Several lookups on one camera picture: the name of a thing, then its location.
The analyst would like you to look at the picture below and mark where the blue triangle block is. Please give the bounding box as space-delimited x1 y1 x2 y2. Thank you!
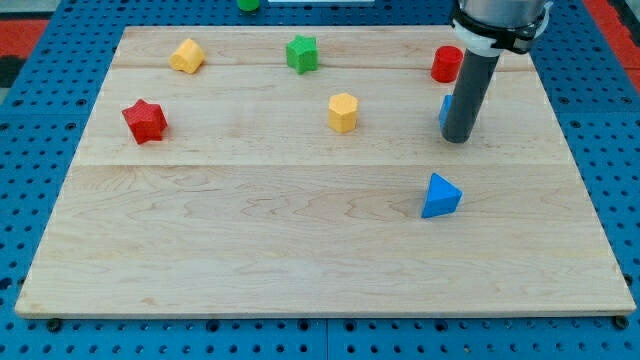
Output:
421 173 463 218

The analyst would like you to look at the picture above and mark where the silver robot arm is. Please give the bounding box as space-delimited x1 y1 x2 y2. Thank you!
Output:
450 0 553 57

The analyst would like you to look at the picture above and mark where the wooden board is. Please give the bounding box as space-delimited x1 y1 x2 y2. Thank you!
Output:
15 26 636 319

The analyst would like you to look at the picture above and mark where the yellow hexagon block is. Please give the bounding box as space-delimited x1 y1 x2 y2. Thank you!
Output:
328 93 359 133

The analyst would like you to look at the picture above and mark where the green star block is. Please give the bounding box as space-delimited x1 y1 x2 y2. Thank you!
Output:
285 35 319 75

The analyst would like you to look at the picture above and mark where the blue block behind rod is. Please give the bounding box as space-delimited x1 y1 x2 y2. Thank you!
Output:
438 94 453 129

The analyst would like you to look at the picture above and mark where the red cylinder block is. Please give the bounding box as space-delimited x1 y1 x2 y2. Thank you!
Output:
431 45 464 83

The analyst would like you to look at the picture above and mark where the yellow heart block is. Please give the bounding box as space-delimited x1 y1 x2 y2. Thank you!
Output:
168 38 206 74

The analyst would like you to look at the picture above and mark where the red star block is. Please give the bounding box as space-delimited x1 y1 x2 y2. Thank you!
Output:
121 99 168 145

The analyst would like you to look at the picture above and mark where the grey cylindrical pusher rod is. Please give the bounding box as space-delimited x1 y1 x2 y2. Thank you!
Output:
440 50 499 144

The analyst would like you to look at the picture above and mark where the green block at top edge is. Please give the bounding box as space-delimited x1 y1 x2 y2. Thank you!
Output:
236 0 260 12

